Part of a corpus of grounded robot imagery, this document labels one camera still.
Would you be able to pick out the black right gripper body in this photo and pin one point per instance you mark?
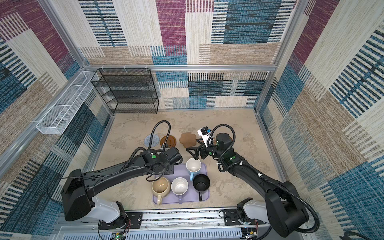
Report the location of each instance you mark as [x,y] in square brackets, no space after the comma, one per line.
[211,150]

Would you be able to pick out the brown wooden round coaster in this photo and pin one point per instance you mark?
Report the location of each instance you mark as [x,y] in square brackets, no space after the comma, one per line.
[170,143]

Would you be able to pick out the white mug blue handle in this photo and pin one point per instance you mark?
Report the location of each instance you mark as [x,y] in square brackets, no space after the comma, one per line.
[193,167]

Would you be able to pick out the blue knitted round coaster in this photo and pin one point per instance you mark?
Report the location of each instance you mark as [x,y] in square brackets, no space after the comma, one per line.
[155,141]

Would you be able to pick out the beige mug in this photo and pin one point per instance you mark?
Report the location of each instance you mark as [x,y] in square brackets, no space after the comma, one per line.
[160,189]

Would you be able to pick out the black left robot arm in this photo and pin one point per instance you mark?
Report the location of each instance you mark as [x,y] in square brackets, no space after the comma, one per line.
[80,191]

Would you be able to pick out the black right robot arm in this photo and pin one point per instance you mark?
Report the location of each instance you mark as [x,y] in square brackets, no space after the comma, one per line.
[286,211]

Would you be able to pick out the black mug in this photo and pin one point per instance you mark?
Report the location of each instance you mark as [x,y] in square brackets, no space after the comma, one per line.
[201,184]

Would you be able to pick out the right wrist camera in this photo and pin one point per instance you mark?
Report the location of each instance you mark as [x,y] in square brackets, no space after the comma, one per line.
[206,134]

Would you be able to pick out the white mug purple handle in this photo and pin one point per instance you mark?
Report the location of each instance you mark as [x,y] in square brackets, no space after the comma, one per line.
[179,187]

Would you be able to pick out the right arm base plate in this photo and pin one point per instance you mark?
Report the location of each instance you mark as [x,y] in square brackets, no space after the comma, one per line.
[234,217]

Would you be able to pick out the aluminium front rail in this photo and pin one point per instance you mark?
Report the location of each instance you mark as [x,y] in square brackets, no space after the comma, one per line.
[167,224]

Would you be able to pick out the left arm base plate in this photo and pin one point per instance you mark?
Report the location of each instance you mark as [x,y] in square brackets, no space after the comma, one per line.
[130,220]

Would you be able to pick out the black wire shelf rack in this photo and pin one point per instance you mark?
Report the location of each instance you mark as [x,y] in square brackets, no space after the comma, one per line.
[127,90]

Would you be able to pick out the white wire mesh basket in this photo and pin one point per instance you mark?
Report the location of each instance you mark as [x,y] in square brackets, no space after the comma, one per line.
[60,115]

